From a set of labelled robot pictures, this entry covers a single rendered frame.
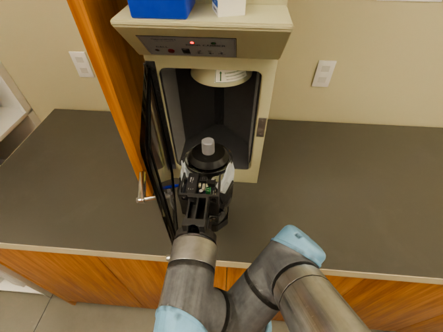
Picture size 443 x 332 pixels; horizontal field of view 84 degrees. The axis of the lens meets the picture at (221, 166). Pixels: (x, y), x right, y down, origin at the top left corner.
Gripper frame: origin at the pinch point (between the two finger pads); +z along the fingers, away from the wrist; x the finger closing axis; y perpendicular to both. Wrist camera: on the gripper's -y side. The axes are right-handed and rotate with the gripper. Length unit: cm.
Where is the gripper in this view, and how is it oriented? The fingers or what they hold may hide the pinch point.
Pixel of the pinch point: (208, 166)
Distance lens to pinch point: 56.9
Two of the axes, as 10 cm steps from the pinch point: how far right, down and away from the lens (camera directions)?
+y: 0.0, -6.9, -7.3
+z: 0.8, -7.2, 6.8
